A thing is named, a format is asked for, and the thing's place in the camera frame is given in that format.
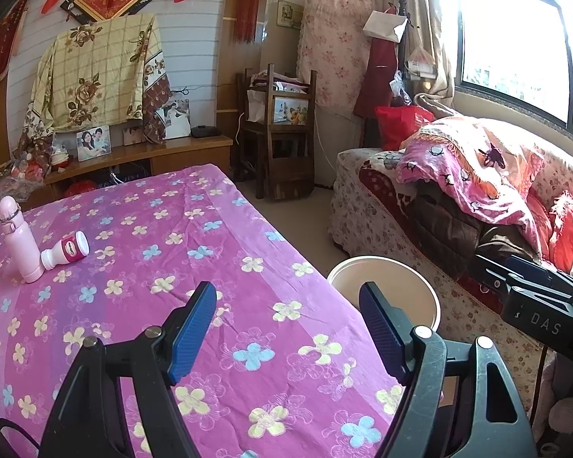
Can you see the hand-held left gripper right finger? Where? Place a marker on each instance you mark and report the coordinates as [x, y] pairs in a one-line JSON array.
[[382, 334]]

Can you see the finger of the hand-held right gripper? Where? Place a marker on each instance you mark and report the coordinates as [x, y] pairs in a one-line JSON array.
[[489, 272], [539, 272]]

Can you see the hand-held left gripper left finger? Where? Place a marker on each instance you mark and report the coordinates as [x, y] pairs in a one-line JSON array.
[[191, 334]]

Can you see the cream plastic bucket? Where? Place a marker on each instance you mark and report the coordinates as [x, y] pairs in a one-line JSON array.
[[410, 291]]

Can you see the red cushion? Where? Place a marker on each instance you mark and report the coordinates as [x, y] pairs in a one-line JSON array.
[[568, 229]]

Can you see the brown jacket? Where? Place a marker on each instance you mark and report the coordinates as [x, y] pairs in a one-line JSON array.
[[444, 219]]

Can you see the pink floral tablecloth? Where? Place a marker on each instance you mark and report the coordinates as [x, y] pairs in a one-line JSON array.
[[172, 248]]

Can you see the floral covered sofa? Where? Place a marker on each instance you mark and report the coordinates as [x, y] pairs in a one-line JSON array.
[[363, 229]]

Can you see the pink printed blanket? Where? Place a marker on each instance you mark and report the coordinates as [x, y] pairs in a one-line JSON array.
[[468, 167]]

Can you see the red floral sofa throw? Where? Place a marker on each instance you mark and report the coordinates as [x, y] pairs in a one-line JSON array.
[[387, 183]]

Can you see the small white bottle red label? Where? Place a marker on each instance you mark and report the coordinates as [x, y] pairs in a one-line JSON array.
[[64, 253]]

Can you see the red plastic bag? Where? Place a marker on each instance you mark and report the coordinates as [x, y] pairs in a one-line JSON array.
[[401, 124]]

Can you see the wooden cabinet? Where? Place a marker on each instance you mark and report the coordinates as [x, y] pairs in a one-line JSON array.
[[181, 155]]

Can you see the pink water bottle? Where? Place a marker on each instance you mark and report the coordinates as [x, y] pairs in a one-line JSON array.
[[21, 248]]

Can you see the dark wooden chair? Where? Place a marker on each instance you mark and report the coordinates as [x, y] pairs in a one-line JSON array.
[[277, 152]]

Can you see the flat black device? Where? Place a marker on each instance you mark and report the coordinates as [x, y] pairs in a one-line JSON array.
[[205, 131]]

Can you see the translucent hanging plastic bag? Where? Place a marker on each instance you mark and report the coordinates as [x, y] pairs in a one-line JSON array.
[[420, 59]]

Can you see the dark red hanging garment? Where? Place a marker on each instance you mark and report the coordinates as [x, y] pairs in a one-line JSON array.
[[379, 76]]

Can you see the window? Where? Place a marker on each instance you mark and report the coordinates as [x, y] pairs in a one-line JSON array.
[[520, 47]]

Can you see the clear plastic bag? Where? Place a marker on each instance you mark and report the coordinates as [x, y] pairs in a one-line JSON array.
[[24, 171]]

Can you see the black scissors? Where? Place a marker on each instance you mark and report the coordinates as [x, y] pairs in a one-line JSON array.
[[184, 89]]

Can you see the beige curtain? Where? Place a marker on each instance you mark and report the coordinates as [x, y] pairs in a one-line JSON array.
[[429, 33]]

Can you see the white paper bag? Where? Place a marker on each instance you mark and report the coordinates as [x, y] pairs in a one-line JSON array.
[[384, 24]]

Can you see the yellow floral cloth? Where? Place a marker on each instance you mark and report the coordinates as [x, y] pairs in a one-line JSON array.
[[95, 76]]

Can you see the floral covered tall appliance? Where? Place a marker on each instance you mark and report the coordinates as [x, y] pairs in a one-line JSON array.
[[334, 43]]

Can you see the red knot tassel ornament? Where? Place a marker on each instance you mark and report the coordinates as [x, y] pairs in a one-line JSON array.
[[250, 0]]

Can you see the small photo frame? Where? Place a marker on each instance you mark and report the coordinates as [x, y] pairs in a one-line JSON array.
[[133, 136]]

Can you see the couple photo frame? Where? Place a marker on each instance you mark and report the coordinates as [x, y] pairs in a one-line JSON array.
[[93, 143]]

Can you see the small framed wall picture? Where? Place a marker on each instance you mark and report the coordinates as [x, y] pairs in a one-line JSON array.
[[290, 14]]

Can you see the red hanging wall scroll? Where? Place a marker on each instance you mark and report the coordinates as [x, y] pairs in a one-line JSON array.
[[0, 43]]

